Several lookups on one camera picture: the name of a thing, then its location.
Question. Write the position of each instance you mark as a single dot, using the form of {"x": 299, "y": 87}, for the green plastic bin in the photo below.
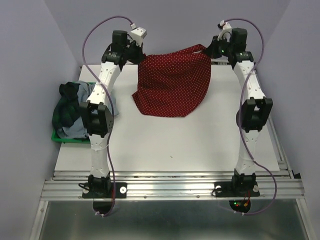
{"x": 75, "y": 141}

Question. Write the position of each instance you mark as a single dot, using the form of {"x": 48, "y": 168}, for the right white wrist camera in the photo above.
{"x": 225, "y": 30}

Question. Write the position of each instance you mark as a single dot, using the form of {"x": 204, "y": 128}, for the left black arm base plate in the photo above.
{"x": 108, "y": 192}

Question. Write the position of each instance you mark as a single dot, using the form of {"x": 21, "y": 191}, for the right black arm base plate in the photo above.
{"x": 228, "y": 189}

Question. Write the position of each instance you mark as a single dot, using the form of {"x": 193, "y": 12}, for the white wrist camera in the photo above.
{"x": 225, "y": 30}
{"x": 137, "y": 34}

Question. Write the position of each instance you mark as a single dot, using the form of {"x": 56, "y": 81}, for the red polka dot skirt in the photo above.
{"x": 174, "y": 84}

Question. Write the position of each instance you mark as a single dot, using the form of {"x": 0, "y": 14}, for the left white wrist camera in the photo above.
{"x": 137, "y": 34}

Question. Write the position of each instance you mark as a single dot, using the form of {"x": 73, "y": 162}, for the dark green plaid skirt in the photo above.
{"x": 66, "y": 111}

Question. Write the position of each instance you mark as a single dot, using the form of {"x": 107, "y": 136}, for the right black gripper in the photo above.
{"x": 211, "y": 50}

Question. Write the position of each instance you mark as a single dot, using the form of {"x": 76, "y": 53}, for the aluminium rail frame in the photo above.
{"x": 171, "y": 167}

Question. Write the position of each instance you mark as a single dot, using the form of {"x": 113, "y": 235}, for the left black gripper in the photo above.
{"x": 139, "y": 55}

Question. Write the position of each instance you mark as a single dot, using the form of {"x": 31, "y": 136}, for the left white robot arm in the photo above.
{"x": 98, "y": 111}

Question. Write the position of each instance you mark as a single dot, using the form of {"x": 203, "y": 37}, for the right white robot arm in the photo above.
{"x": 253, "y": 113}

